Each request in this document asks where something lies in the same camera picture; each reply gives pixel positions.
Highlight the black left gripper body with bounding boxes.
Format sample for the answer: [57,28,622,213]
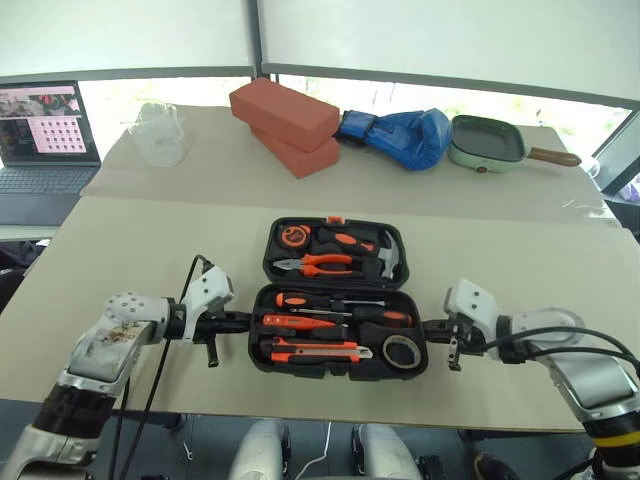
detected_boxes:
[192,309,229,369]

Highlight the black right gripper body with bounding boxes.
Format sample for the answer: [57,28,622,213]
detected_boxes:
[439,317,489,372]

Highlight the screwdriver with black orange handle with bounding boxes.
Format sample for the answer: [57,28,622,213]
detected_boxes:
[289,305,414,329]

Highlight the black electrical tape roll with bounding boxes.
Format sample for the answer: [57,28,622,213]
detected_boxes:
[382,333,421,370]

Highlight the orange test pen screwdriver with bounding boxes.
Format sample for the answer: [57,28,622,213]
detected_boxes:
[260,313,349,331]

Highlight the orange black utility knife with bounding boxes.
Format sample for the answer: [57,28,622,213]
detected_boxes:
[269,337,375,364]

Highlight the black plastic tool case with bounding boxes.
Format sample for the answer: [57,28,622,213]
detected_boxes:
[247,214,430,382]

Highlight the orange black tape measure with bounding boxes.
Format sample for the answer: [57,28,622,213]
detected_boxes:
[279,224,312,250]

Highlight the beige table cover sheet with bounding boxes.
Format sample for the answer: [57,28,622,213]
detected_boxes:
[0,196,640,434]
[79,103,621,229]

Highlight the silver rounded leg shell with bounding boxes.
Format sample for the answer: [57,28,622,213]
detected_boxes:
[349,423,424,480]
[232,419,292,480]

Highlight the red brick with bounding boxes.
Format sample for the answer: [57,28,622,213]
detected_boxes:
[248,123,342,180]
[228,77,342,153]

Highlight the clear packing tape strip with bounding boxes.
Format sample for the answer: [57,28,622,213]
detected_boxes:
[562,199,616,221]

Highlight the blue boxing glove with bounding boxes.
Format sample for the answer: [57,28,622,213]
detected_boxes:
[333,108,454,172]

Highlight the clear plastic measuring cup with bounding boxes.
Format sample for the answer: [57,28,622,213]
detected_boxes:
[127,101,187,167]

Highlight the white desk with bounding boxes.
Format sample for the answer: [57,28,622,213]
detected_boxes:
[0,223,61,244]

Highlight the open grey laptop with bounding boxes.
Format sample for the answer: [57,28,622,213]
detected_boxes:
[0,81,103,226]

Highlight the dark framed monitor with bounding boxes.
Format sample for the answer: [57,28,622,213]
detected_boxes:
[592,107,640,196]

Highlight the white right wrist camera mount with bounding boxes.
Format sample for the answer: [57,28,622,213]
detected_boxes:
[442,278,501,361]

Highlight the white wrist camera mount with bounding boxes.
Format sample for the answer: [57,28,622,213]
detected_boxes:
[178,265,236,345]
[442,278,501,361]

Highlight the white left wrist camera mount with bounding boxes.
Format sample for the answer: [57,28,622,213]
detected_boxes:
[178,265,236,345]

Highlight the orange handled pliers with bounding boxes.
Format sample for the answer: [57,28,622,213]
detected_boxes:
[272,253,355,278]

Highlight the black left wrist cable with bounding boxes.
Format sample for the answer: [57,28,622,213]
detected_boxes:
[127,254,215,480]

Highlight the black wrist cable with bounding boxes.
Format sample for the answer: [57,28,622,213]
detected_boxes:
[474,325,640,386]
[127,254,215,480]

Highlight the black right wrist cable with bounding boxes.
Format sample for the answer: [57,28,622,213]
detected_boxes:
[474,325,640,386]

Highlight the dark table frame bar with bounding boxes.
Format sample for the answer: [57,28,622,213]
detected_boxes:
[112,412,184,430]

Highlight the hammer with orange black handle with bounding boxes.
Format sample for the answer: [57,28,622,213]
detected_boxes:
[314,225,401,280]

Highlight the black left arm hanging cable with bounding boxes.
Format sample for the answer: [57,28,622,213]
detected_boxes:
[110,394,130,480]

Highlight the thin white cord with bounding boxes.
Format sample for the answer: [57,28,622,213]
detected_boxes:
[297,422,334,480]

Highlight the green square pan brown handle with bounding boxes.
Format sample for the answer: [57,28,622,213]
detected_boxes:
[447,114,584,175]

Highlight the grey window frame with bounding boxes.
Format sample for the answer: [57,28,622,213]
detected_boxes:
[0,0,640,111]

